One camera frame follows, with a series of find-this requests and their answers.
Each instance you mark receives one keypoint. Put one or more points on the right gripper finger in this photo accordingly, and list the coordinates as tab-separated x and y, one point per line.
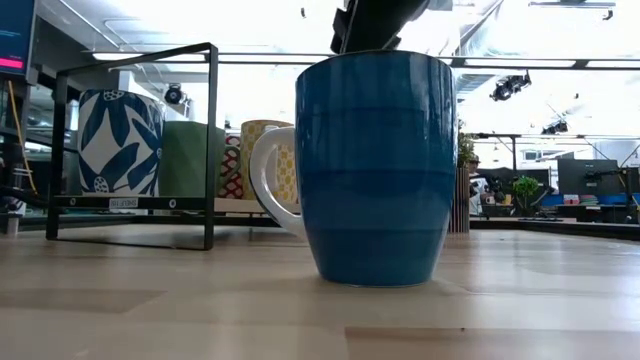
341	35
380	25

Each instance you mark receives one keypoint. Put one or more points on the red diamond patterned mug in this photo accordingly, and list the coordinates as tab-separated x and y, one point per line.
231	170

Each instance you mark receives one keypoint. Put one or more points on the green mug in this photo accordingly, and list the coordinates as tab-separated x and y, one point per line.
185	160

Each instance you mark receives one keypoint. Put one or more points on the white mug blue leaf print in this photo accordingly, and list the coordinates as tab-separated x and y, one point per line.
120	150

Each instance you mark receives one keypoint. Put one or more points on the black ceiling spotlight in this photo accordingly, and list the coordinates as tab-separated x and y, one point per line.
555	127
173	94
510	86

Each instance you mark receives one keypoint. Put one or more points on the person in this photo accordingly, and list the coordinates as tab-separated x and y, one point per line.
477	187

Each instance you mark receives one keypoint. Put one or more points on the potted plant striped pot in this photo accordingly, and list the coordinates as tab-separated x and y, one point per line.
462	200

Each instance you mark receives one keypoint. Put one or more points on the small green background plant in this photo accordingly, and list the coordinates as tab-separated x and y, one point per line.
525	187

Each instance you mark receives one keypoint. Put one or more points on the dark background monitor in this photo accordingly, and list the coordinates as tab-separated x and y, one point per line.
587	180

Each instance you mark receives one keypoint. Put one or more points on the computer monitor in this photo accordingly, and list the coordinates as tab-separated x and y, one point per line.
15	30

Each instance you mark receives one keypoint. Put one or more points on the black overhead frame bar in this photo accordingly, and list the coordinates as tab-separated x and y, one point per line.
525	62

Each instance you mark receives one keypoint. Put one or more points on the wooden shelf black metal frame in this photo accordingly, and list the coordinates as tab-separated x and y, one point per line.
212	150

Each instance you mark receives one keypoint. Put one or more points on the black table frame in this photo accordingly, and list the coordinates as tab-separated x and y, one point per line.
550	226

